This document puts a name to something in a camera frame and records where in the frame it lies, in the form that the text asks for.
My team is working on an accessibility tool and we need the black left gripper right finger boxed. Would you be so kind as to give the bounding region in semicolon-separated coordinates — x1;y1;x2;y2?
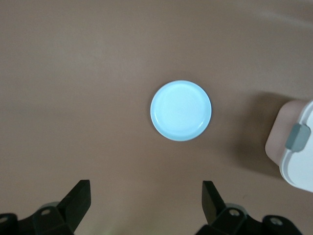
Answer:
195;181;304;235

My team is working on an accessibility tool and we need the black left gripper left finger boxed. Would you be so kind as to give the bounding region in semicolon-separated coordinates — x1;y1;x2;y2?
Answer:
0;180;91;235

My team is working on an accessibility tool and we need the white lidded storage box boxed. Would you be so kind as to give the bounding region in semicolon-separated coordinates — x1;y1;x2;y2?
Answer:
265;99;313;194

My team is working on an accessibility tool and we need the light blue round plate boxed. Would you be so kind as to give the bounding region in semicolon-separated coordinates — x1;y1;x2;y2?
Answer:
149;80;213;142

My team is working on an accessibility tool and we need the grey box latch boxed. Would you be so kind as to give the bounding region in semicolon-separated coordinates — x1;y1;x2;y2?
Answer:
285;123;312;151

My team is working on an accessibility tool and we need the brown table mat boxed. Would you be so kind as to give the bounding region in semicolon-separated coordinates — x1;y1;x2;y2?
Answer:
0;0;313;235

